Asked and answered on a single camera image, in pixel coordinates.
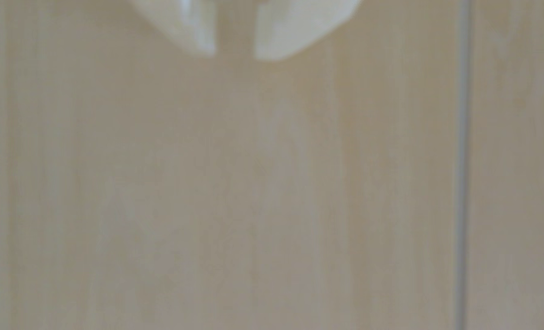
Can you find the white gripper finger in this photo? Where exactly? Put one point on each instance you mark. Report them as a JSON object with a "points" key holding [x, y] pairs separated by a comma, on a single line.
{"points": [[185, 20], [294, 25]]}

